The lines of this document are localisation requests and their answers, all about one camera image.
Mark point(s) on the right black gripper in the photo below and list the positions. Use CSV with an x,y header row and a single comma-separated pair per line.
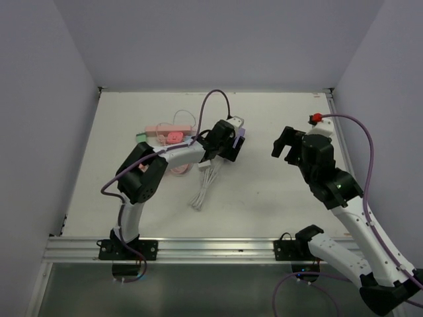
x,y
290,137

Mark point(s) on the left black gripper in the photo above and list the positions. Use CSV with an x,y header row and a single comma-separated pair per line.
x,y
234,151

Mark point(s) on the white usb charger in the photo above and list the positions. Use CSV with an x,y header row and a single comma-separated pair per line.
x,y
203,166

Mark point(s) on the pink plug adapter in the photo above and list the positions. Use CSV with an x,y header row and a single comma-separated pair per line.
x,y
175,137

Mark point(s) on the pink power strip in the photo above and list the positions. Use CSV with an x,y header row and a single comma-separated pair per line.
x,y
153,130

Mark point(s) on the green plug adapter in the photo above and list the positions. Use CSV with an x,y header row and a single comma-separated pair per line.
x,y
140,137

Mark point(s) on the purple power strip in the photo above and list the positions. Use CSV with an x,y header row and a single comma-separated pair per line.
x,y
240,135

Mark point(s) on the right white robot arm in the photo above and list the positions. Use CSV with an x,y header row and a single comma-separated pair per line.
x,y
384,277

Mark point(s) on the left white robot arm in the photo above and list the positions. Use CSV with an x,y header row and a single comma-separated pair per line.
x,y
141,173

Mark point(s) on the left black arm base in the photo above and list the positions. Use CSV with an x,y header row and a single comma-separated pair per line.
x,y
126,265

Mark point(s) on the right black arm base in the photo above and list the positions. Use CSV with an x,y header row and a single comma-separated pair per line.
x,y
295,250

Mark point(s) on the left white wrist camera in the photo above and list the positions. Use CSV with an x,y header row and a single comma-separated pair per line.
x,y
236,122

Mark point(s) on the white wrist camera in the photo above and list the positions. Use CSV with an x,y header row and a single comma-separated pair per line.
x,y
236,122
325,128

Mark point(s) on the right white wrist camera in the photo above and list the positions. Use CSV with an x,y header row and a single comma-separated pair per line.
x,y
325,128

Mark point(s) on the aluminium front rail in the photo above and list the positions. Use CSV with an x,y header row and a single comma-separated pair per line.
x,y
86,250

